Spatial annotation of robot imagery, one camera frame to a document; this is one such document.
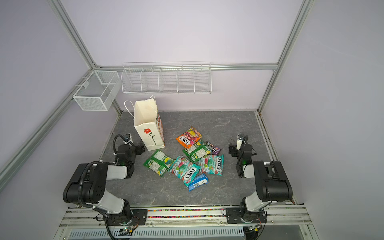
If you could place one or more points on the white mesh box basket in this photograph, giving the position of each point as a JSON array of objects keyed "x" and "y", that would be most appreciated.
[{"x": 98, "y": 91}]

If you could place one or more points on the green candy bag back side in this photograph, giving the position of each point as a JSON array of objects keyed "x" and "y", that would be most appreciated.
[{"x": 197, "y": 151}]

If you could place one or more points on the teal Fox's mint bag right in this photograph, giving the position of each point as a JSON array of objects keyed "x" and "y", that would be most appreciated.
[{"x": 212, "y": 164}]

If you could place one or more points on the purple M&M's packet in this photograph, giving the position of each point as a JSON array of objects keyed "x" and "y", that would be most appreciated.
[{"x": 214, "y": 149}]

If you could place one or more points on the white wire shelf basket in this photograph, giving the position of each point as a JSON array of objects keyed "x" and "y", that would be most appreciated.
[{"x": 166, "y": 78}]

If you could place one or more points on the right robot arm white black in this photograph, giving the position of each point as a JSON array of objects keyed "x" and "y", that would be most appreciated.
[{"x": 271, "y": 183}]

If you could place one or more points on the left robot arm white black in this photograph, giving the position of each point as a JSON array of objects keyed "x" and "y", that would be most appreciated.
[{"x": 87, "y": 186}]

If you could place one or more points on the blue snack bar packet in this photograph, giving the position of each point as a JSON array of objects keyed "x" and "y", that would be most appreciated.
[{"x": 198, "y": 181}]

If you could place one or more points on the green yellow snack bag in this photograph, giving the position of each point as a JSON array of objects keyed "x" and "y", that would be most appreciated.
[{"x": 159, "y": 162}]

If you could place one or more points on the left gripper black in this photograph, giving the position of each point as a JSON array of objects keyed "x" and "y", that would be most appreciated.
[{"x": 139, "y": 149}]

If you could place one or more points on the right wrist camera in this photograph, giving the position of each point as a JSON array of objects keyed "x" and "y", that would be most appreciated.
[{"x": 239, "y": 141}]

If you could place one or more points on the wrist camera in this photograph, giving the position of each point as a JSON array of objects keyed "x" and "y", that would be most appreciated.
[
  {"x": 239, "y": 141},
  {"x": 128, "y": 139}
]

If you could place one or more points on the white floral paper bag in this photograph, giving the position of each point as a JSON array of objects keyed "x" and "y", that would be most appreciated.
[{"x": 147, "y": 122}]

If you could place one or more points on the orange Fox's fruits candy bag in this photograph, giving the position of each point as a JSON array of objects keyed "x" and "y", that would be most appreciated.
[{"x": 189, "y": 138}]

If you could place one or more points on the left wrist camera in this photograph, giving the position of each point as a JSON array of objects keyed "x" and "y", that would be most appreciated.
[{"x": 128, "y": 139}]

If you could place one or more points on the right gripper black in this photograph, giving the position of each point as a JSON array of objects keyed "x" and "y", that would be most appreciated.
[{"x": 234, "y": 151}]

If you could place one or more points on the teal Fox's mint candy bag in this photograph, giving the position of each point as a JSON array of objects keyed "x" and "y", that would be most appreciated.
[{"x": 185, "y": 170}]

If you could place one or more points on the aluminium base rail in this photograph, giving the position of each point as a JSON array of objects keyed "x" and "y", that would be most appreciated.
[{"x": 217, "y": 216}]

